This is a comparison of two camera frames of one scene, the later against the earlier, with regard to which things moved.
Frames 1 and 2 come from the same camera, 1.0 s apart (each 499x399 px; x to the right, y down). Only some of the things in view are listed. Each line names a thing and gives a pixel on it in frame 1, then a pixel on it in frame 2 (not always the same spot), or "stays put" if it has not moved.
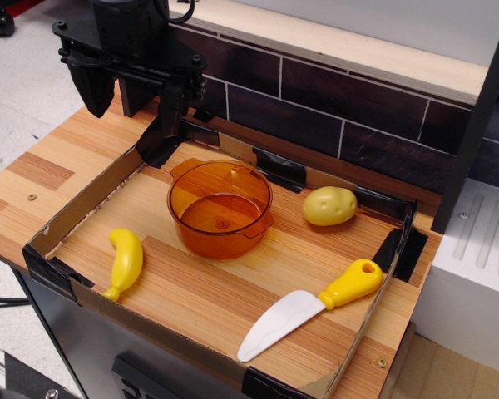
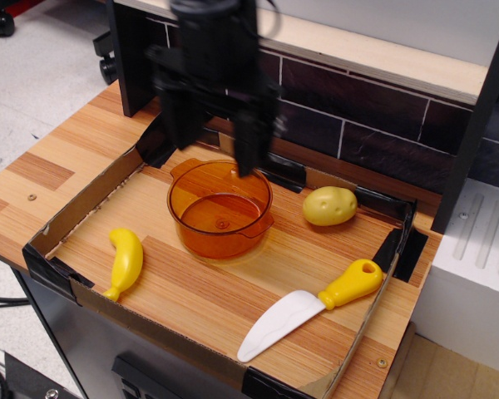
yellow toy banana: (127, 261) stays put
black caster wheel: (2, 23) stays put
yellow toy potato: (329, 205) stays put
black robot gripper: (135, 39) -> (215, 54)
